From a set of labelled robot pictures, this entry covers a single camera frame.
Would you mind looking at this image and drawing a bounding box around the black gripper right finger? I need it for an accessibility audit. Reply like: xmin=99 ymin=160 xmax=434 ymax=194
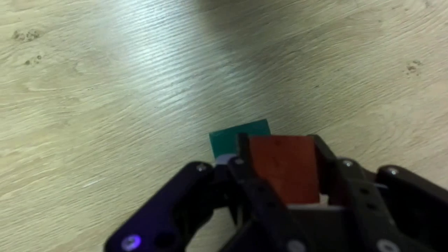
xmin=311 ymin=135 xmax=448 ymax=252

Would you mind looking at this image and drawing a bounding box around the orange block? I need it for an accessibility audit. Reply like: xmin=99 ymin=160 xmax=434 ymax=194
xmin=249 ymin=136 xmax=319 ymax=205

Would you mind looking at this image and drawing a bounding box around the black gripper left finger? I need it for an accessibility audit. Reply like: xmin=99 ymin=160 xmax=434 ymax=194
xmin=104 ymin=135 xmax=300 ymax=252

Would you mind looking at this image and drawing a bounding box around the green block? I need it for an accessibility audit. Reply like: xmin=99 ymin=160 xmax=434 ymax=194
xmin=209 ymin=119 xmax=270 ymax=157

